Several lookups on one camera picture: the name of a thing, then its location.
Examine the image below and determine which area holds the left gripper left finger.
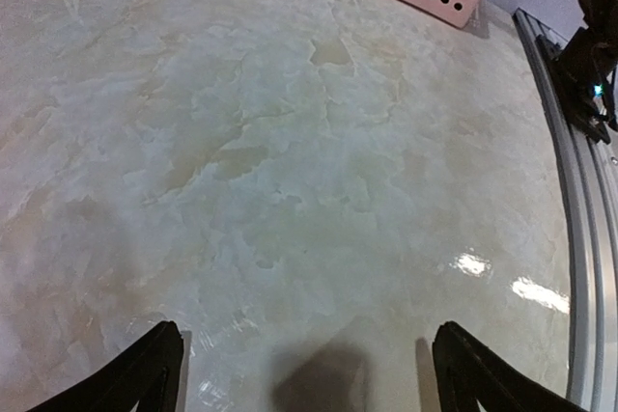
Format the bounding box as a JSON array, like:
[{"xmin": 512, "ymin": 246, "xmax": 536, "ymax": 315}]
[{"xmin": 31, "ymin": 321, "xmax": 183, "ymax": 412}]

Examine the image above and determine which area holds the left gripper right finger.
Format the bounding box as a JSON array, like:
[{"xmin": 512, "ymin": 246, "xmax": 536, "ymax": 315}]
[{"xmin": 432, "ymin": 321, "xmax": 581, "ymax": 412}]

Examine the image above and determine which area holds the aluminium front rail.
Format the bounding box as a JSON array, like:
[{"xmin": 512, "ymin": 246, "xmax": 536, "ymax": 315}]
[{"xmin": 513, "ymin": 10, "xmax": 617, "ymax": 411}]

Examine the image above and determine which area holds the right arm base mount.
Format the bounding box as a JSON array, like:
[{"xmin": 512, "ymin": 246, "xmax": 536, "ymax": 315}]
[{"xmin": 537, "ymin": 0, "xmax": 617, "ymax": 144}]

